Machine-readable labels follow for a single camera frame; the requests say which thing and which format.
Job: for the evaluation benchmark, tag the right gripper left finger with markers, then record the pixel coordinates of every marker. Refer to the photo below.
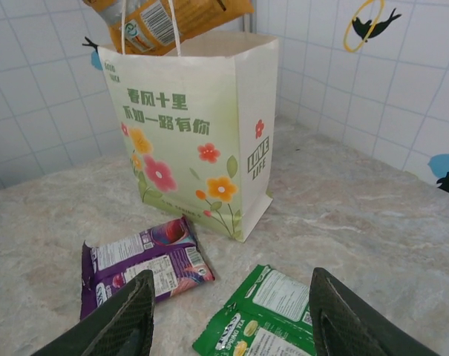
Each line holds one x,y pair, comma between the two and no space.
124,322

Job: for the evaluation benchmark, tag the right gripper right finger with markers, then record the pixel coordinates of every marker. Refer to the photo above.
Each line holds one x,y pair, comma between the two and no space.
343,322

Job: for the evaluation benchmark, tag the purple snack packet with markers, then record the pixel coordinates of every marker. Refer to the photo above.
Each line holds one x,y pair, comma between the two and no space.
153,252

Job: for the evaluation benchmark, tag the green spring tea packet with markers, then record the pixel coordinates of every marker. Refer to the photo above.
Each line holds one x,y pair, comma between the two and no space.
268,296

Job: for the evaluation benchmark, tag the yellow corn chips bag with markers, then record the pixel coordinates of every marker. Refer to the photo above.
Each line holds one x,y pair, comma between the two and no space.
209,18

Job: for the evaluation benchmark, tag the white floral paper bag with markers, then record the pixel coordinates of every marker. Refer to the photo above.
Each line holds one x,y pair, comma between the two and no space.
179,148

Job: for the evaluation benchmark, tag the blue oval black animal sticker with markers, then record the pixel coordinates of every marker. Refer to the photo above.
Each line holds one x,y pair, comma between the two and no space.
95,59

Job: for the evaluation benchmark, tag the blue seal wall sticker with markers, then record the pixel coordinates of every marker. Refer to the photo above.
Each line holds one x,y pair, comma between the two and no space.
445,167

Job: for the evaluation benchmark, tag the aluminium frame post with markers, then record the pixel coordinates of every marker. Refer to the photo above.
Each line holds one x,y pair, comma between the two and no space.
246,24

